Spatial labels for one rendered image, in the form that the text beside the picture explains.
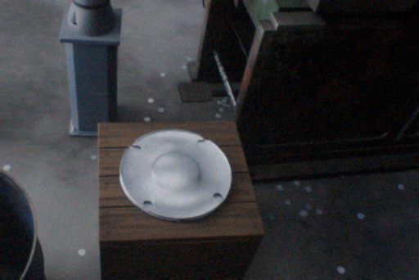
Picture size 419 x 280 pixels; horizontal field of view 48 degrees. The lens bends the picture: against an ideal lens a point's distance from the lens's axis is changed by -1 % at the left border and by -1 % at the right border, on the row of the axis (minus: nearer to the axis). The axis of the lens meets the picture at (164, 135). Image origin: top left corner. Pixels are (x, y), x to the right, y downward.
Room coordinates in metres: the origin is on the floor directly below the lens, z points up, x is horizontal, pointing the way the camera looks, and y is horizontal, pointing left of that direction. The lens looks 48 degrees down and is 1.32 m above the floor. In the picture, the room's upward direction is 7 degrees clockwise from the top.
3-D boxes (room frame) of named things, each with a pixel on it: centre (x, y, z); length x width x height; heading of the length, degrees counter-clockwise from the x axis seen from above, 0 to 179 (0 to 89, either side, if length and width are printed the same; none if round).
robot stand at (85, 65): (1.23, 0.27, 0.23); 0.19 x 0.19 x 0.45; 7
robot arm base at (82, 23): (1.23, 0.27, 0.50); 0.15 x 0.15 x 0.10
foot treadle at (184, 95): (1.35, -0.32, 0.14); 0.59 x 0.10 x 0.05; 105
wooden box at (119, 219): (0.75, -0.04, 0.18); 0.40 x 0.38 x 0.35; 101
